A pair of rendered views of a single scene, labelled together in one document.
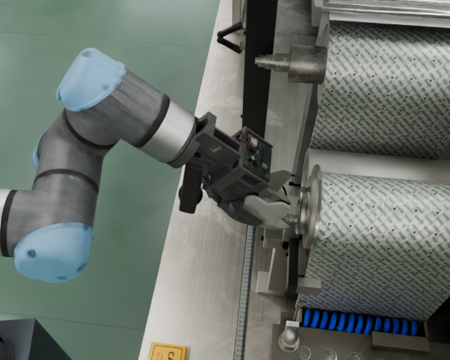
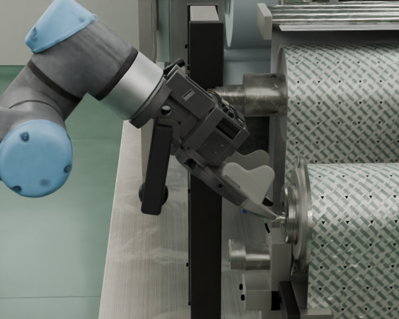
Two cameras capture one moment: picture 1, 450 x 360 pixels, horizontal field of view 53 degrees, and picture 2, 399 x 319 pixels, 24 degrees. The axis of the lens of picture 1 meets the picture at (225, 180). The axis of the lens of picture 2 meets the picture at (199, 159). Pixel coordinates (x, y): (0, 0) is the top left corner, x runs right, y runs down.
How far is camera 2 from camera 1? 0.68 m
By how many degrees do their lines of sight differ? 33
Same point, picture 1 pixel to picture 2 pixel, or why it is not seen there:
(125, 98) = (99, 33)
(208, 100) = (122, 254)
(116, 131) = (88, 70)
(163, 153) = (135, 95)
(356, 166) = not seen: hidden behind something
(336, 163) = not seen: hidden behind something
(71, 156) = (39, 95)
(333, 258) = (336, 253)
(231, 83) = (152, 235)
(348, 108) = (320, 126)
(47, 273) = (31, 173)
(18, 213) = (4, 112)
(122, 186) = not seen: outside the picture
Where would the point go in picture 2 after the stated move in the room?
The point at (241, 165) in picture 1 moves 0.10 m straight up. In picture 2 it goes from (217, 107) to (218, 21)
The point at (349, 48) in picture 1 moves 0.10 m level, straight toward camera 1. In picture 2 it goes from (308, 57) to (304, 75)
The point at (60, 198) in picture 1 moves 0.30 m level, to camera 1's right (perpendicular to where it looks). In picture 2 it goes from (40, 111) to (318, 98)
